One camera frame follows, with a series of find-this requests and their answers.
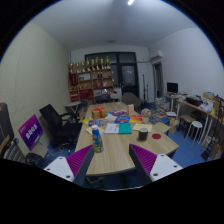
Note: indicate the pink package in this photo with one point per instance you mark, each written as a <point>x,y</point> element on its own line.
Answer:
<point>119,112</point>

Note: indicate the wooden shelf unit with trophies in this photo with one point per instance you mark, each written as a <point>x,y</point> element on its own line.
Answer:
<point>88,85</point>

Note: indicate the black printer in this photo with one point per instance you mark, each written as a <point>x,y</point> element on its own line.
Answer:
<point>194,101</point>

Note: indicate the long wooden side desk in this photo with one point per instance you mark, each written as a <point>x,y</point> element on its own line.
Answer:
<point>196,108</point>

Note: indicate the flat round red coaster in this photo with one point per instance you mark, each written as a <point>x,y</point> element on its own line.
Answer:
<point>156,136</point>

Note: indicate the white paper stack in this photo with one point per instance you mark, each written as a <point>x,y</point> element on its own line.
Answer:
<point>110,118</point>

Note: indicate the purple sign board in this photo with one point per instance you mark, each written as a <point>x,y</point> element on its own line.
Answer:
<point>30,131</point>

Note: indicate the open cardboard box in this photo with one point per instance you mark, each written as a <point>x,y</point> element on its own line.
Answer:
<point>208,96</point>

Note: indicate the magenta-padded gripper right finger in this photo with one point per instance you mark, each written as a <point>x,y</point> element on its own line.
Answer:
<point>163,166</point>

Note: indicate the ceiling light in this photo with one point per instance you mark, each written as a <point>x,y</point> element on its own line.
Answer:
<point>130,2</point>

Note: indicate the black computer monitor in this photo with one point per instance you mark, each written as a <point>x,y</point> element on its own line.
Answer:
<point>172,87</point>

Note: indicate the pink flower bouquet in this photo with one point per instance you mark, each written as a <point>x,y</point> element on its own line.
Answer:
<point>146,113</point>

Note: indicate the blue book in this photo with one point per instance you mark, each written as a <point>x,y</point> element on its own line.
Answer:
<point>122,119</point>

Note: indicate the brown wooden stool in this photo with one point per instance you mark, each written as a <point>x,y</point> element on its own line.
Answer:
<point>186,119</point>

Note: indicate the yellow paper envelope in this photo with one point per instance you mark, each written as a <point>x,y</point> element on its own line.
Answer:
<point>142,126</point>
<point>89,130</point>

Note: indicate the small white table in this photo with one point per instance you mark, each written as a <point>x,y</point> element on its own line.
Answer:
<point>72,105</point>

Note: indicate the black office chair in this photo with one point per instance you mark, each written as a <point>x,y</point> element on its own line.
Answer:
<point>61,128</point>

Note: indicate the grey chair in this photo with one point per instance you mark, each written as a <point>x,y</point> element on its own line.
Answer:
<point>131,99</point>

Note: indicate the small tan upright box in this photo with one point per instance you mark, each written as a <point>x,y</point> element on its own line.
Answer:
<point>130,109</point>

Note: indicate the white round stool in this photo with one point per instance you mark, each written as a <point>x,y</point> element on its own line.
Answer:
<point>195,124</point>

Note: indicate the black cup white inside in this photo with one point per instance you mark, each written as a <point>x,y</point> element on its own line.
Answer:
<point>143,134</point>

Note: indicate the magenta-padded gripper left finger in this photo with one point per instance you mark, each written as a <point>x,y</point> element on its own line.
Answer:
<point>60,166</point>

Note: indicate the pile of books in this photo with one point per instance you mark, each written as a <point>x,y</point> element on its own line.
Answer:
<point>161,110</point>

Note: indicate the orange book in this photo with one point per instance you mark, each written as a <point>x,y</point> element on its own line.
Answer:
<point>135,119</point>

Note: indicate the blue drink bottle white cap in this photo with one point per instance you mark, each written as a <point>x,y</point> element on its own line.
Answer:
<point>97,140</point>

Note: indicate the yellow gift box red ribbon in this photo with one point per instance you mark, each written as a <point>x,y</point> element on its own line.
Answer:
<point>99,113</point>

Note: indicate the white printed document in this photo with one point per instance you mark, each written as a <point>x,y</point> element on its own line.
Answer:
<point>111,128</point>

